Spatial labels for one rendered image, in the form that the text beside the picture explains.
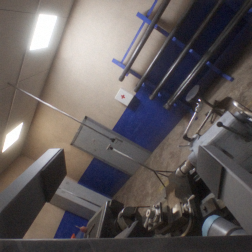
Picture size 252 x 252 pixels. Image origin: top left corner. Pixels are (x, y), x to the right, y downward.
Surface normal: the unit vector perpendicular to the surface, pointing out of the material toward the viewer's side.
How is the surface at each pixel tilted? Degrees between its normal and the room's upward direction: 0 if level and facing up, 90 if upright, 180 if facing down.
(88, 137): 90
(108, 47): 90
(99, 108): 90
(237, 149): 66
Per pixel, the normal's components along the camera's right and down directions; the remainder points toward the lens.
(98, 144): -0.10, 0.49
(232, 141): -0.30, 0.36
